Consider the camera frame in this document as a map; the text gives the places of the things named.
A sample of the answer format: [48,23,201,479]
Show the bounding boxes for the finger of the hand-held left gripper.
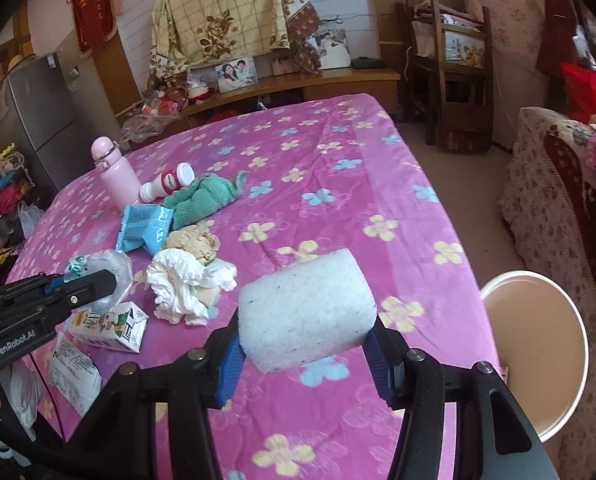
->
[53,269,119,314]
[8,273,66,302]

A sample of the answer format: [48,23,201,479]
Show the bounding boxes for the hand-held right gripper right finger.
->
[365,327,561,480]

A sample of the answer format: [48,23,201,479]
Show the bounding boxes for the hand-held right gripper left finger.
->
[65,310,246,480]

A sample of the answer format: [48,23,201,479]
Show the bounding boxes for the clear plastic bag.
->
[64,250,134,311]

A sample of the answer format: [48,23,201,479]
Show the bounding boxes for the green white milk carton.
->
[67,301,149,354]

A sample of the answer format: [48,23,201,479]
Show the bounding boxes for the white printed packet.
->
[48,332,102,417]

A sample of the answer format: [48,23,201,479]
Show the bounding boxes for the blue snack packet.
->
[115,204,173,256]

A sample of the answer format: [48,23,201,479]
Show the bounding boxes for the white tissue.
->
[145,249,239,326]

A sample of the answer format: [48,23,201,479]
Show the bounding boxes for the white foam block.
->
[238,247,379,374]

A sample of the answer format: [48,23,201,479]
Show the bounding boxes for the beige paper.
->
[162,225,221,263]

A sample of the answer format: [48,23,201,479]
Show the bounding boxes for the green towel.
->
[163,170,249,231]

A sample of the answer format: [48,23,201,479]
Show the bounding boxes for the beige round waste bin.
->
[479,270,589,443]

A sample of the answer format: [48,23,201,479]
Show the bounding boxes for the pink water bottle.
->
[90,136,141,206]

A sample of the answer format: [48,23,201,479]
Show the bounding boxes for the white bottle with red label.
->
[139,162,195,202]

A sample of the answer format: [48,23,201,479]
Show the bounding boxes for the clear plastic bags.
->
[120,110,165,143]

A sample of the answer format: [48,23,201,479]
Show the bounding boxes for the grey refrigerator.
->
[0,52,99,193]

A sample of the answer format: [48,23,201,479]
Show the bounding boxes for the pink floral blanket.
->
[5,95,501,480]

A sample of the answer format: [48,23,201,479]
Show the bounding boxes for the floral covered sofa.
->
[500,107,596,461]

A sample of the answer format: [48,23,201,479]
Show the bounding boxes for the framed couple photo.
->
[215,56,257,93]

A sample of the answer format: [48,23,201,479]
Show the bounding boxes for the dark wooden chair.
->
[398,0,493,153]

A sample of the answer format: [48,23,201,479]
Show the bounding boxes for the wooden cabinet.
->
[118,67,401,133]

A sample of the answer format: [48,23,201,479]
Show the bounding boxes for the yellow floral hanging cloth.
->
[148,0,323,96]

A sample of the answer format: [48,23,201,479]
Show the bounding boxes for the framed wedding photo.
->
[305,29,351,70]

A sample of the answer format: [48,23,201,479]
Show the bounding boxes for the framed floral picture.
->
[440,27,486,68]

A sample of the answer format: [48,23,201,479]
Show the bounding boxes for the red plastic bag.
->
[560,62,596,123]

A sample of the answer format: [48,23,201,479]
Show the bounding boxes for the floral curtain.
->
[458,0,548,56]

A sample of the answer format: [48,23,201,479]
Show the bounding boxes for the red wall hanging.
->
[68,0,119,56]

